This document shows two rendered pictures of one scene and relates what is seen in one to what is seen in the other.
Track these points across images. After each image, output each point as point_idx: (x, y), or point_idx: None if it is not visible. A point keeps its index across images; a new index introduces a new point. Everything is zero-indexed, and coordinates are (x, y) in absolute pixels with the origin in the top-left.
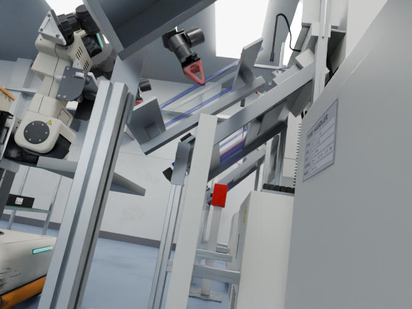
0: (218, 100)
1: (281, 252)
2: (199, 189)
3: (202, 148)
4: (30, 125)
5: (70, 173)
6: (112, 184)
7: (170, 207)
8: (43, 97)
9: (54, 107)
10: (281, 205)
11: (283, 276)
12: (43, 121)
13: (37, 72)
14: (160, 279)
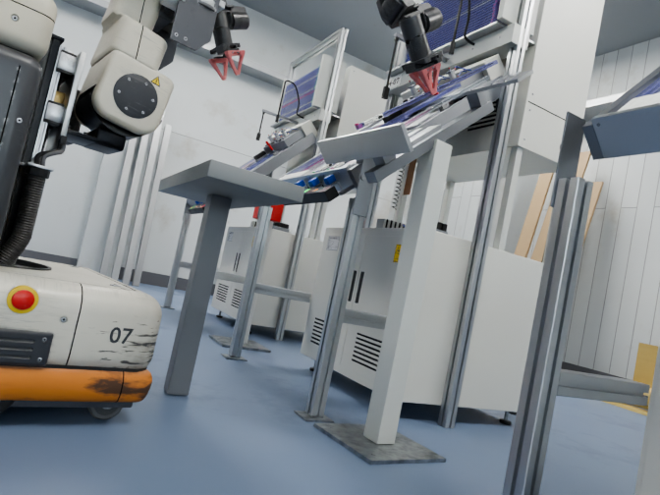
0: (452, 125)
1: (447, 300)
2: (429, 235)
3: (435, 185)
4: (125, 81)
5: (248, 190)
6: (261, 202)
7: (351, 245)
8: (143, 28)
9: (161, 53)
10: (453, 248)
11: (446, 324)
12: (145, 78)
13: None
14: (336, 332)
